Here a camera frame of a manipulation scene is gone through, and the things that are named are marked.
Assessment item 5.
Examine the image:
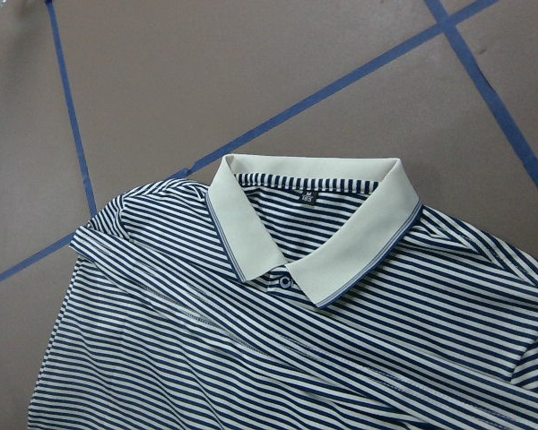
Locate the navy white striped polo shirt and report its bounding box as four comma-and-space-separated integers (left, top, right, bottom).
28, 155, 538, 429

